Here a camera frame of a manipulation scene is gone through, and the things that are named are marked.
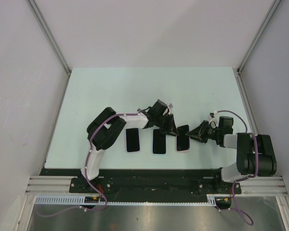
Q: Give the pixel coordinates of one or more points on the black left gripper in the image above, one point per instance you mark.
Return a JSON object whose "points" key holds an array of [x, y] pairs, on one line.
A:
{"points": [[171, 128]]}

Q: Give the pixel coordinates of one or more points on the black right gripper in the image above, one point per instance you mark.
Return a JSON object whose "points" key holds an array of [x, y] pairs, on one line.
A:
{"points": [[198, 133]]}

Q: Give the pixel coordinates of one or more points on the blue phone face down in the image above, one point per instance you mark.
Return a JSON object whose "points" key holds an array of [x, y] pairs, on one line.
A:
{"points": [[183, 137]]}

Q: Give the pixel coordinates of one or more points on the purple-edged black phone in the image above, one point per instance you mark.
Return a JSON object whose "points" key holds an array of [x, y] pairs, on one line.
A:
{"points": [[159, 142]]}

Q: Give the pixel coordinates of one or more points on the pink phone case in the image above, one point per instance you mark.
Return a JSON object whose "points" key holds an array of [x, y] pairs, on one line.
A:
{"points": [[183, 151]]}

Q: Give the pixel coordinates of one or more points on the light blue phone case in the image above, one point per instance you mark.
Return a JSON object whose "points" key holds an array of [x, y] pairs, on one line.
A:
{"points": [[159, 154]]}

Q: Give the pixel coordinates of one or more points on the lilac phone case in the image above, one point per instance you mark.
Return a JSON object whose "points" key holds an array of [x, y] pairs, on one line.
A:
{"points": [[133, 152]]}

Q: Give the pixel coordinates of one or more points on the teal-edged black phone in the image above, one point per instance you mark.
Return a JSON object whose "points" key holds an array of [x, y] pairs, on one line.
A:
{"points": [[133, 140]]}

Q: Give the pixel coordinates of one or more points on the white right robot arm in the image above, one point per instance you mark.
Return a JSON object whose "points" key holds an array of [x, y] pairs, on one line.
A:
{"points": [[255, 156]]}

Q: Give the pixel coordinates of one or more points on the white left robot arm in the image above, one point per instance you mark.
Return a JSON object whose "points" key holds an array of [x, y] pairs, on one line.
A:
{"points": [[108, 125]]}

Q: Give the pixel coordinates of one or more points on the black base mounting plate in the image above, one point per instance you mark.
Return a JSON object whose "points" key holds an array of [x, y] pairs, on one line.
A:
{"points": [[199, 181]]}

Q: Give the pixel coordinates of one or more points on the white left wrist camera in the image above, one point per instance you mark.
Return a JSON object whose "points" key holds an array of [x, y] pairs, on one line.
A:
{"points": [[169, 107]]}

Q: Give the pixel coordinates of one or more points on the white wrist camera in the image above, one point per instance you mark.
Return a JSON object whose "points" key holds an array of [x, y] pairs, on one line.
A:
{"points": [[169, 107], [213, 117]]}

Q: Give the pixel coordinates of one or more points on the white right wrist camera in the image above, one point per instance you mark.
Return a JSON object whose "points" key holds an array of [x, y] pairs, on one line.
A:
{"points": [[213, 117]]}

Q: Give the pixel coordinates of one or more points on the right aluminium rail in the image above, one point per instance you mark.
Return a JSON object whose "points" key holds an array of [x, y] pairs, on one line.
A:
{"points": [[267, 186]]}

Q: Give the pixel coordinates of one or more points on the right aluminium frame post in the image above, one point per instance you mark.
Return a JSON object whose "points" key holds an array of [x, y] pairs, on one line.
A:
{"points": [[259, 34]]}

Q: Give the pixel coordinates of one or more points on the aluminium frame post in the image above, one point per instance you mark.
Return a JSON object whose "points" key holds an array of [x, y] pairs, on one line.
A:
{"points": [[37, 13], [259, 34]]}

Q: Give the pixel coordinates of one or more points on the left aluminium frame post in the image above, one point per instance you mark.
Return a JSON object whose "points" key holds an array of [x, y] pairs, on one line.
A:
{"points": [[37, 13]]}

